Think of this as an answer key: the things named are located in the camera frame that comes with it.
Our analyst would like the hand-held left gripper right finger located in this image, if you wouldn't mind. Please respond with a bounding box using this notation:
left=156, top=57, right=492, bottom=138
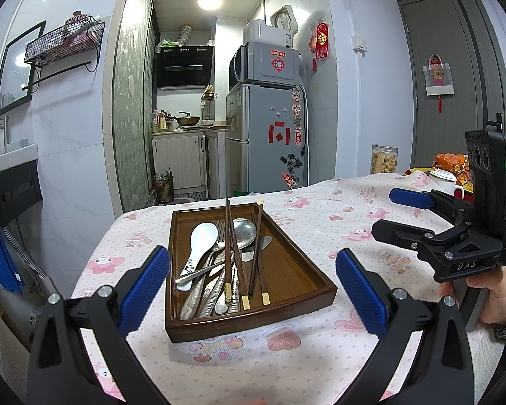
left=335, top=247, right=476, bottom=405

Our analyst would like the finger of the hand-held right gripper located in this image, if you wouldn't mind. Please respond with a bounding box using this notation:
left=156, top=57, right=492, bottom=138
left=389, top=187, right=475, bottom=224
left=371, top=218, right=477, bottom=258

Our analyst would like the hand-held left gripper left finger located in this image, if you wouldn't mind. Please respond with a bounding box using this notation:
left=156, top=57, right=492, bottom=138
left=27, top=245, right=171, bottom=405

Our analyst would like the metal spoon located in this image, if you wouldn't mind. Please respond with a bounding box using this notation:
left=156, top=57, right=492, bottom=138
left=225, top=218, right=257, bottom=314
left=179, top=250, right=256, bottom=320

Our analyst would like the brown wooden tray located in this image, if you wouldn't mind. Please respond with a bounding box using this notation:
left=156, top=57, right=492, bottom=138
left=164, top=201, right=338, bottom=344

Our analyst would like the white ceramic spoon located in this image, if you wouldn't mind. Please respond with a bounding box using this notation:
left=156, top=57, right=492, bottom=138
left=176, top=222, right=219, bottom=292

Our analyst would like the metal fork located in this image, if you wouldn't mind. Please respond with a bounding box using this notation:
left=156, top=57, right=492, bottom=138
left=174, top=219, right=227, bottom=284

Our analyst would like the person's right hand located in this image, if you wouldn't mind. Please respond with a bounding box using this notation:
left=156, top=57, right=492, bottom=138
left=439, top=267, right=506, bottom=326

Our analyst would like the white mug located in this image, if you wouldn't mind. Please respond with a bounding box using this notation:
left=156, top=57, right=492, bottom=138
left=429, top=169, right=465, bottom=199

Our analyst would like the clear snack jar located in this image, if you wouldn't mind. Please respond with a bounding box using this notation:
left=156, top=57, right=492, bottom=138
left=371, top=144, right=399, bottom=175

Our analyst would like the orange snack bag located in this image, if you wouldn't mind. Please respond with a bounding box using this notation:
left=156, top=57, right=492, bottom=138
left=432, top=153, right=471, bottom=184

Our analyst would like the pink printed tablecloth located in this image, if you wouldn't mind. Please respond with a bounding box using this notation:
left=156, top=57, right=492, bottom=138
left=67, top=173, right=506, bottom=405

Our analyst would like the grey door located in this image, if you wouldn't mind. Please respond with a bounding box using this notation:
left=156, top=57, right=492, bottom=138
left=398, top=0, right=506, bottom=173

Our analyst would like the black waste bin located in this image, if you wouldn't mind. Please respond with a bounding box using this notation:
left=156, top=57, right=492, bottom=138
left=154, top=169, right=175, bottom=204

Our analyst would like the red door ornament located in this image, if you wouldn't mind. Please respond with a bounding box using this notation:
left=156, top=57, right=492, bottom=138
left=422, top=53, right=454, bottom=114

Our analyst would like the white kitchen cabinet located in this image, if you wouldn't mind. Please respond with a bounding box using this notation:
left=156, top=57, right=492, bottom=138
left=152, top=129, right=228, bottom=190

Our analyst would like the red fridge sticker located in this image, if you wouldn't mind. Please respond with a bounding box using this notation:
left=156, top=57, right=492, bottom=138
left=268, top=121, right=293, bottom=144

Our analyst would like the blue towel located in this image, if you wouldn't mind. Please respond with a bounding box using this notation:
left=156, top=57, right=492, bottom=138
left=0, top=218, right=24, bottom=294

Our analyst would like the black vanity cabinet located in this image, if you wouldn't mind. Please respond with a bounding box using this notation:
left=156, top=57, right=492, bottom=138
left=0, top=162, right=43, bottom=220

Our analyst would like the cluster of condiment bottles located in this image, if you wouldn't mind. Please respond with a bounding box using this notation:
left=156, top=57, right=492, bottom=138
left=152, top=110, right=173, bottom=132

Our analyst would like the grey refrigerator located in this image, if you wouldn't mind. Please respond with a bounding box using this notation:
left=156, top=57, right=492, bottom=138
left=225, top=83, right=308, bottom=197

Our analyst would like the red hanging ornament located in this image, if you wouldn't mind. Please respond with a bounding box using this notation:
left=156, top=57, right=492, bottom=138
left=310, top=19, right=330, bottom=72

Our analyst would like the patterned glass sliding door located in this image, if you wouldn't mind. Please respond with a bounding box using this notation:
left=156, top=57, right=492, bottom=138
left=112, top=0, right=158, bottom=216

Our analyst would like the white wash basin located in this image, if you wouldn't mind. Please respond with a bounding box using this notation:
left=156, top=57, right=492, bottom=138
left=0, top=143, right=38, bottom=178

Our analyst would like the grey microwave oven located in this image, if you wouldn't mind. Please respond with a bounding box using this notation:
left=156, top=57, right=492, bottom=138
left=229, top=41, right=302, bottom=91

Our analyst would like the white countertop appliance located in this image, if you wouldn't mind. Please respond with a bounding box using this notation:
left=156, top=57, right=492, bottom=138
left=242, top=20, right=298, bottom=49

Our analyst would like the black range hood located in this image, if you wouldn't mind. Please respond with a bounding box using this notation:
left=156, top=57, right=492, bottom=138
left=155, top=46, right=215, bottom=90

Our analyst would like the black-framed mirror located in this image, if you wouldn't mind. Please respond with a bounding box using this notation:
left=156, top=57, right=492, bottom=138
left=0, top=20, right=47, bottom=106

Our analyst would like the flexible drain hose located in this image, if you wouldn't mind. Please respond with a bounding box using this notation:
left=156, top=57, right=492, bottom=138
left=2, top=223, right=47, bottom=280

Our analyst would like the black wall shelf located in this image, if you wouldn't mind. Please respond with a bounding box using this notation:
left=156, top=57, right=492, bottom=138
left=0, top=93, right=32, bottom=119

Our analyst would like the black wire basket shelf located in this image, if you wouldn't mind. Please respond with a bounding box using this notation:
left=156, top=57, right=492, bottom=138
left=24, top=15, right=106, bottom=68

